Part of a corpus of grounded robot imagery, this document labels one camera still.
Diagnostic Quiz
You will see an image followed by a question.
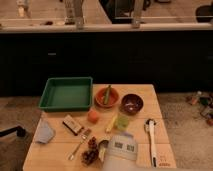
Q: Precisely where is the dark purple grapes bunch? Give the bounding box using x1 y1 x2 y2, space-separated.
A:
82 137 99 165

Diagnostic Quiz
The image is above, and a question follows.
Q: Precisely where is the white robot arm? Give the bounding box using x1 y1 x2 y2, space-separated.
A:
102 133 138 171

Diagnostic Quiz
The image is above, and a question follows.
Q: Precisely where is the green plastic cup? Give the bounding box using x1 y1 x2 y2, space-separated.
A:
115 114 129 131

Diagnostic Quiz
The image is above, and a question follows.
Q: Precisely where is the small metal cup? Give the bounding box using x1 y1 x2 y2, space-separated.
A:
98 140 109 149

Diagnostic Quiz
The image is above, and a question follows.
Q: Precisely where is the light blue plastic cup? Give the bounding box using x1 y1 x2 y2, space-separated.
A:
34 120 55 144

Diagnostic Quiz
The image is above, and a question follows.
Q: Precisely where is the green vegetable stick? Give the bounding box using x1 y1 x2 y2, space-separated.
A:
103 85 111 105

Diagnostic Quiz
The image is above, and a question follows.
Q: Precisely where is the orange bowl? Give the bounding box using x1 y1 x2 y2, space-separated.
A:
95 87 119 108

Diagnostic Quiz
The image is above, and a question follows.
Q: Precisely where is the dark brown bowl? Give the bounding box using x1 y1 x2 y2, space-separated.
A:
120 94 144 115

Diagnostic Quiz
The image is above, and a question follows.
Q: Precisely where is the orange fruit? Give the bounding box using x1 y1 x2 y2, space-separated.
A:
87 109 99 124

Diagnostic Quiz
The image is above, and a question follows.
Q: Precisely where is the yellow corn cob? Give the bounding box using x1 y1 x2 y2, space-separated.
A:
105 114 118 133

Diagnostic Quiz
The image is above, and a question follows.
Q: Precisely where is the green plastic tray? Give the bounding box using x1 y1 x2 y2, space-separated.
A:
39 77 93 112

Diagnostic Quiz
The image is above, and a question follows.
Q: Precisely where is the metal fork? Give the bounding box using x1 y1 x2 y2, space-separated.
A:
68 129 92 160

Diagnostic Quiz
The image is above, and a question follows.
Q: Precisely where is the brown rectangular block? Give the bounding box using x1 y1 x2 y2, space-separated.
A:
63 115 83 136

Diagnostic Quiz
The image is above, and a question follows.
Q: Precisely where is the black chair part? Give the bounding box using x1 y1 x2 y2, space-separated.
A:
0 126 26 137

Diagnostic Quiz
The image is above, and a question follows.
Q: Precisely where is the white handled brush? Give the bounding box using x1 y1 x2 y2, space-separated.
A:
145 119 157 167

